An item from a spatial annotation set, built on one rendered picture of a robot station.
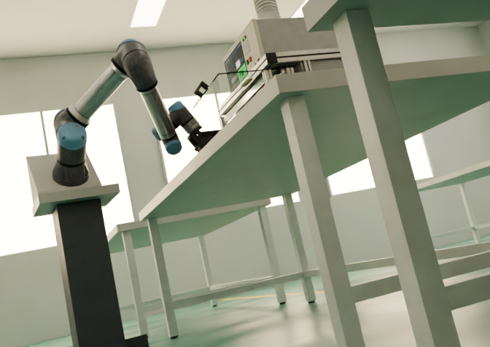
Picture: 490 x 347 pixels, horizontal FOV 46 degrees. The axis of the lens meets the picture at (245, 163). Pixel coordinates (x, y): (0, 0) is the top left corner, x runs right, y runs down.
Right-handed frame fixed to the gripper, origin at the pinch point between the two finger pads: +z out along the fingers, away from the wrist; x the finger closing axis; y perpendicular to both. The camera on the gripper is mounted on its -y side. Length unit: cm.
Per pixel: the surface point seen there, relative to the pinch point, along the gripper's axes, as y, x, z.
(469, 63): -27, 122, 24
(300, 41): -49, 35, -19
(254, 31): -34, 35, -34
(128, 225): 27, -133, -8
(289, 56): -32, 46, -16
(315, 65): -40, 45, -6
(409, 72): -8, 122, 13
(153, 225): 25, -89, 2
